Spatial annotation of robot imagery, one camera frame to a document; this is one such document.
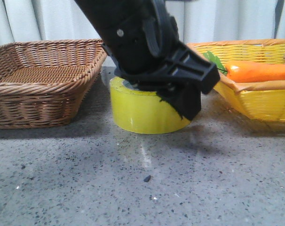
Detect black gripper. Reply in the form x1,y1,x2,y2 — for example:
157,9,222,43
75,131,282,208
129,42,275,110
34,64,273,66
95,0,220,121

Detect yellow tape roll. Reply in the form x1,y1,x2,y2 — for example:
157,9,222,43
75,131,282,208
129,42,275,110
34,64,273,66
110,77,190,134

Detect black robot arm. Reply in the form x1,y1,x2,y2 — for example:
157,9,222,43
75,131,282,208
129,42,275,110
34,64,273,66
77,0,220,120

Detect orange toy carrot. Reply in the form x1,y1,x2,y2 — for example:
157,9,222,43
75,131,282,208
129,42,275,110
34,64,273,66
203,51,285,83

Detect yellow woven basket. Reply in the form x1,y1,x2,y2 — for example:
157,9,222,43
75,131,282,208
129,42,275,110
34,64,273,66
188,39,285,122

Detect small black debris chip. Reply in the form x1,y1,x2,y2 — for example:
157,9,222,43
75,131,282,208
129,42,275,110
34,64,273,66
143,175,151,182

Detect brown wicker basket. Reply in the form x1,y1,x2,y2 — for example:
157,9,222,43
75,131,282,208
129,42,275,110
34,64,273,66
0,39,107,129

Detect white curtain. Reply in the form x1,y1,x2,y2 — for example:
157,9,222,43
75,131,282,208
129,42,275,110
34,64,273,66
0,0,285,45

